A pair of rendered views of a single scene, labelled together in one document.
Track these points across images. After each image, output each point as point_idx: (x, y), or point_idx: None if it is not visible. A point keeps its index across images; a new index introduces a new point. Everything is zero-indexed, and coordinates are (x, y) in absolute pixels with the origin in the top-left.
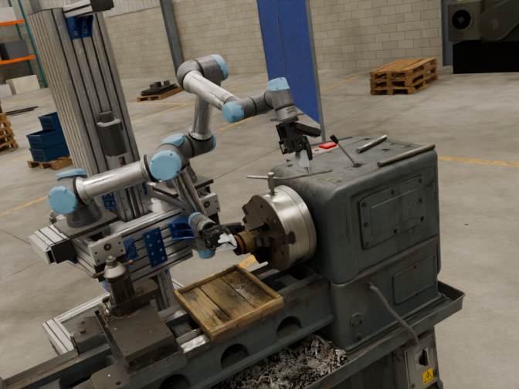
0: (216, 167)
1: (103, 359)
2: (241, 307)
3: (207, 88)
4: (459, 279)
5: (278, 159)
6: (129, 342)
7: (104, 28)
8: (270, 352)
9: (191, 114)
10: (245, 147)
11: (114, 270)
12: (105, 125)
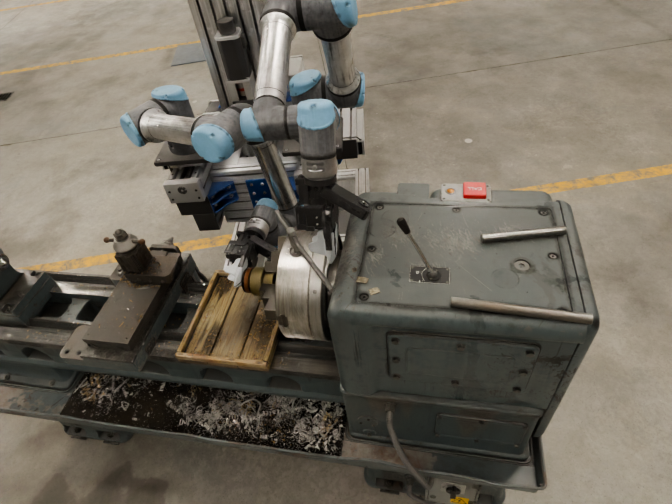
0: (565, 39)
1: None
2: (233, 341)
3: (260, 59)
4: None
5: (652, 58)
6: (101, 323)
7: None
8: (257, 391)
9: None
10: (631, 18)
11: (117, 245)
12: (216, 39)
